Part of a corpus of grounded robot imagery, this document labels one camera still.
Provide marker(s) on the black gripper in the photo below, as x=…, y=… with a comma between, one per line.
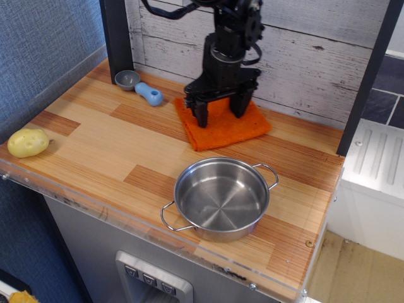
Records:
x=222, y=77

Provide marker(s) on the orange cloth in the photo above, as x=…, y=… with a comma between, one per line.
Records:
x=223, y=127

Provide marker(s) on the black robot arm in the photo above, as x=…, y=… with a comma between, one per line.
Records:
x=237, y=24

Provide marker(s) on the blue and grey spoon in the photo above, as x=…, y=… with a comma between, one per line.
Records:
x=129, y=80

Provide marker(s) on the stainless steel pot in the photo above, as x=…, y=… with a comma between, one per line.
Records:
x=222, y=198

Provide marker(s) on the clear acrylic table edge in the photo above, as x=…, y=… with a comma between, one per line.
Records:
x=102, y=208

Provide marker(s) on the white ribbed side unit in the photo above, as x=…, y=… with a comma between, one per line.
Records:
x=368, y=202

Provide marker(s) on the grey cabinet button panel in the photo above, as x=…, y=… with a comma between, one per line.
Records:
x=145, y=282

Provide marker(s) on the yellow toy potato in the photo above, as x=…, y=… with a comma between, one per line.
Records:
x=28, y=142

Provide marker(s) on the yellow object at corner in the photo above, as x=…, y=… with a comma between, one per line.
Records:
x=22, y=297

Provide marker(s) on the dark left upright post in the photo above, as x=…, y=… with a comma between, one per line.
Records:
x=116, y=31

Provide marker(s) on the dark upright post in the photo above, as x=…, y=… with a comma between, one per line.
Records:
x=116, y=31
x=381, y=44

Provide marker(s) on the dark right upright post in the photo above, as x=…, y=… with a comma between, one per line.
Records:
x=381, y=44

